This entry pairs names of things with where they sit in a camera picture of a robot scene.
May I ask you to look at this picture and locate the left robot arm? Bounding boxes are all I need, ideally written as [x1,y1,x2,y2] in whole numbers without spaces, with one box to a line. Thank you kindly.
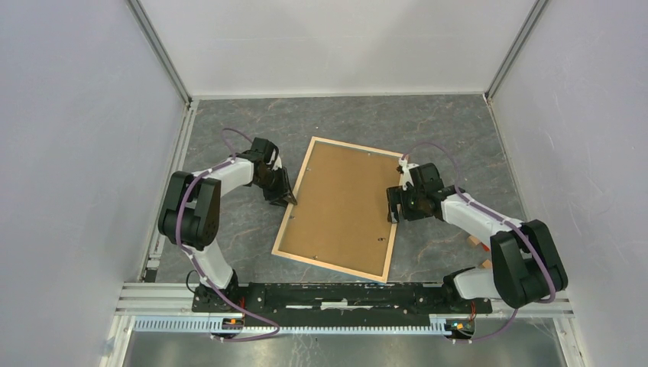
[157,138,297,312]

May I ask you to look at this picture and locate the tan wooden cube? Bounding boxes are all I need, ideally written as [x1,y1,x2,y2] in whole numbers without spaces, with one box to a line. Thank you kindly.
[467,235,481,247]

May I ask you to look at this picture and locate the toothed cable duct strip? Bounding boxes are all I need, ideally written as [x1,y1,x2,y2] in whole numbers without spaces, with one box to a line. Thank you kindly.
[133,316,451,336]

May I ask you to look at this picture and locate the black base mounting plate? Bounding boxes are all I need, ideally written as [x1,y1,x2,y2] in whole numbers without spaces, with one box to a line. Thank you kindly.
[192,282,493,327]

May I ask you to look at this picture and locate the corner aluminium profile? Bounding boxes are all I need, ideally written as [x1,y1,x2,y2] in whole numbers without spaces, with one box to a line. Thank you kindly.
[484,0,549,104]
[125,0,193,106]

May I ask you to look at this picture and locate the right corner aluminium profile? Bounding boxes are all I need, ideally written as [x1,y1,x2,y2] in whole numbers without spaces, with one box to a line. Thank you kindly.
[484,0,549,104]

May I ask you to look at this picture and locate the aluminium rail frame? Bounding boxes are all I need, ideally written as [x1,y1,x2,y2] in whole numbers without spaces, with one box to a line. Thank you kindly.
[101,283,588,366]

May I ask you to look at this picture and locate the left corner aluminium profile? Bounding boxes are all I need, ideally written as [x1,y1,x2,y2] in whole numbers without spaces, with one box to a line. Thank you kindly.
[125,0,193,106]

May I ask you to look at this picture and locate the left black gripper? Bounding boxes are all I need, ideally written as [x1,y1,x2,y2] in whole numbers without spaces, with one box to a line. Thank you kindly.
[253,167,296,209]

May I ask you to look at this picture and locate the wooden picture frame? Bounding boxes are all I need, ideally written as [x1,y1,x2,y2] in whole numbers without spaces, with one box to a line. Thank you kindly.
[271,136,406,284]

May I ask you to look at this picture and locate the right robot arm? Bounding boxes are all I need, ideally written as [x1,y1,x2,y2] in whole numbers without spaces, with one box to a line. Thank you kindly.
[387,159,569,312]

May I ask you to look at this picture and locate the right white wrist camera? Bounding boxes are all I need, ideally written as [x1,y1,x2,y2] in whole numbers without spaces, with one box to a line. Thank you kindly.
[398,154,412,190]

